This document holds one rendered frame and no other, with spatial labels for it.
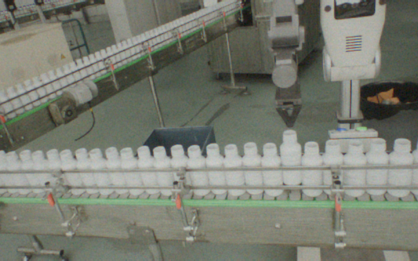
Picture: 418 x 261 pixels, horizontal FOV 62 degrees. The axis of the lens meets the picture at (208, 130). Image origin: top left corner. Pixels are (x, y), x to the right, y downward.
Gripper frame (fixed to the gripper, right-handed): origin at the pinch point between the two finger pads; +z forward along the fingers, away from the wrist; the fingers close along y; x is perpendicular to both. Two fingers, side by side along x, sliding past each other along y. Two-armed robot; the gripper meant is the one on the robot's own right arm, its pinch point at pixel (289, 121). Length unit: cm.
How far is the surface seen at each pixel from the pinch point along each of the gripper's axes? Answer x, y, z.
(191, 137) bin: -51, -56, 35
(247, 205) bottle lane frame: -14.2, 6.9, 24.5
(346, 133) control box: 16.4, -12.2, 11.7
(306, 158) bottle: 3.9, 2.9, 10.5
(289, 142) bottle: -0.4, 2.1, 5.5
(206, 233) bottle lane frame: -29.6, 6.9, 36.6
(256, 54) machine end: -53, -371, 92
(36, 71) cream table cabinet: -330, -290, 59
